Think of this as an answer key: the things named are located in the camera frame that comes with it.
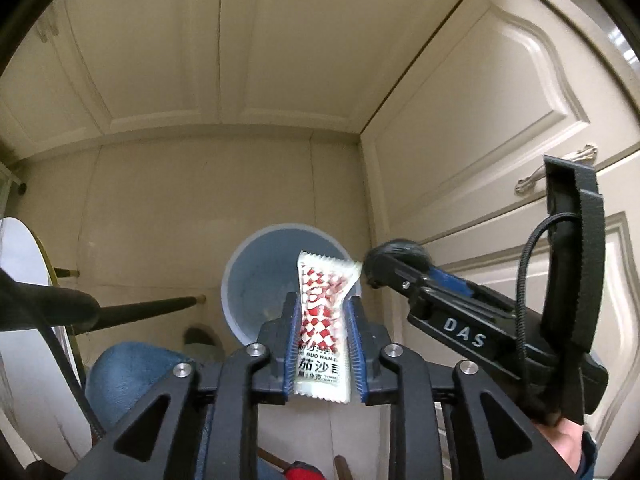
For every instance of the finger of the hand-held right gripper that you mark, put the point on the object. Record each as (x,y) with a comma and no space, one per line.
(465,330)
(450,281)

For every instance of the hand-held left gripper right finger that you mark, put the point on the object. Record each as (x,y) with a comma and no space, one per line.
(358,355)

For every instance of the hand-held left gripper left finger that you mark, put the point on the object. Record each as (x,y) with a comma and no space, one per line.
(289,355)

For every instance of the red white checkered sauce sachet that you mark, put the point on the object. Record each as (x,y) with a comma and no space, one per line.
(320,320)

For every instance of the light blue trash bin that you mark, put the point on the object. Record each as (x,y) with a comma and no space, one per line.
(255,280)

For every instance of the grey slipper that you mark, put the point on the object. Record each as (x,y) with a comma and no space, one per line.
(200,341)

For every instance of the red dark object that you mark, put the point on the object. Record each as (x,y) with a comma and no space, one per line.
(300,471)

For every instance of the person's blue trouser leg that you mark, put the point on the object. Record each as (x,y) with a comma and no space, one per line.
(130,375)

